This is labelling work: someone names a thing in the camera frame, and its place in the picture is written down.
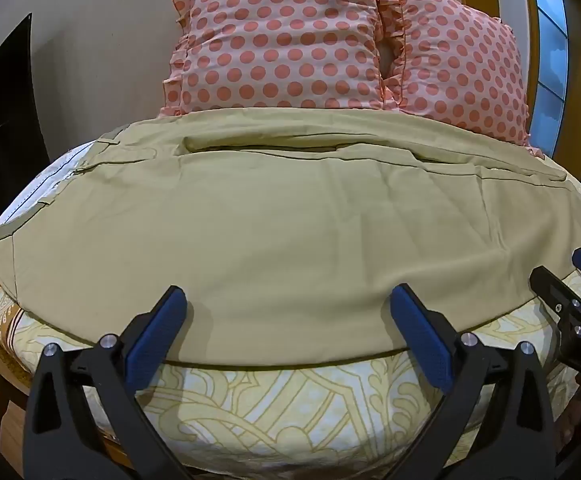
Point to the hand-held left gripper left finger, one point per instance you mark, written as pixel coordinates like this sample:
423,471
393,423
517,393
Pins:
154,342

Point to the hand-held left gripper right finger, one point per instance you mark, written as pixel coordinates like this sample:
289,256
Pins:
421,342

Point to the khaki pants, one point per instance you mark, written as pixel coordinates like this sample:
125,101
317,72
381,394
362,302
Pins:
280,240

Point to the person's right hand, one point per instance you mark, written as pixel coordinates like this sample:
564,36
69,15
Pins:
572,422

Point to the yellow patterned bed sheet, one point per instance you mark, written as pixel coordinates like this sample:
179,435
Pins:
295,410

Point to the glass window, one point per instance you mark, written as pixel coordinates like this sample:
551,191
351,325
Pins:
552,60

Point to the polka dot ruffled pillow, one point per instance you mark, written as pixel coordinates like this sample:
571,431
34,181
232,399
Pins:
280,45
463,70

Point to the dark cabinet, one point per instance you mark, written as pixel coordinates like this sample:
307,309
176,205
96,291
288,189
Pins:
5,125

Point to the wooden bed frame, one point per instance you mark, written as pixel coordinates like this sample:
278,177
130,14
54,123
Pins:
0,410

